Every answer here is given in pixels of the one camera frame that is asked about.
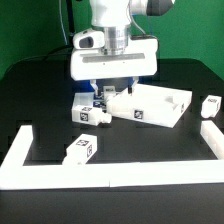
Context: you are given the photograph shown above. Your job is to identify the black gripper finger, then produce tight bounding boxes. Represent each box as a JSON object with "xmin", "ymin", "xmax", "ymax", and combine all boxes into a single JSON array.
[
  {"xmin": 128, "ymin": 76, "xmax": 139, "ymax": 94},
  {"xmin": 90, "ymin": 79, "xmax": 99, "ymax": 96}
]

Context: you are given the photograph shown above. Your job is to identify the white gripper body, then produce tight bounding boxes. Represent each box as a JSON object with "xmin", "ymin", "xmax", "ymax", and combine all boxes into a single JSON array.
[{"xmin": 70, "ymin": 38, "xmax": 158, "ymax": 81}]

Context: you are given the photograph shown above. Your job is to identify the white square tabletop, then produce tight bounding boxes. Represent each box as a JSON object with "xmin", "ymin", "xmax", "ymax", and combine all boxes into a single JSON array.
[{"xmin": 106, "ymin": 84, "xmax": 192, "ymax": 128}]

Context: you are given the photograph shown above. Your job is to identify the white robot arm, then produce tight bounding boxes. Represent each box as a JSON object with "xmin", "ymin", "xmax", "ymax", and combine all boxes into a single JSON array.
[{"xmin": 70, "ymin": 0, "xmax": 175, "ymax": 89}]

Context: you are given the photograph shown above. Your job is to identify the white tag sheet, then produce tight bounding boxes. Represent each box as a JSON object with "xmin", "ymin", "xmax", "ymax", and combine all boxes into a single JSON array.
[{"xmin": 72, "ymin": 91, "xmax": 111, "ymax": 112}]

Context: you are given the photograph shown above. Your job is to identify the white U-shaped fence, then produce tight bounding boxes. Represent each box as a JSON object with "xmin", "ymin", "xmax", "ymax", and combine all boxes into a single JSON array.
[{"xmin": 0, "ymin": 125, "xmax": 224, "ymax": 190}]

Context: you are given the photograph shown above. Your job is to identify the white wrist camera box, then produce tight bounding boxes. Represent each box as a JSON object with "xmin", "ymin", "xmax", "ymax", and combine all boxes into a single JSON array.
[{"xmin": 73, "ymin": 28, "xmax": 105, "ymax": 49}]

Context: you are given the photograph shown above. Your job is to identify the black cables behind robot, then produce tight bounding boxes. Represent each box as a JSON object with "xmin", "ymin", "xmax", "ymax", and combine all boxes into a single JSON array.
[{"xmin": 9, "ymin": 0, "xmax": 89, "ymax": 68}]

